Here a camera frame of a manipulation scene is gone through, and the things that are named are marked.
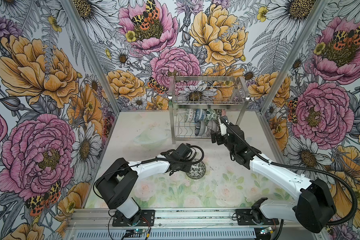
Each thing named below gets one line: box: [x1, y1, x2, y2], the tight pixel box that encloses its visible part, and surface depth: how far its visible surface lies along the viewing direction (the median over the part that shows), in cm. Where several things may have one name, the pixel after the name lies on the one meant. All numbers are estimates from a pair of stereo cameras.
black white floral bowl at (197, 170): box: [185, 159, 206, 180], surface depth 89 cm
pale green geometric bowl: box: [186, 108, 194, 122], surface depth 106 cm
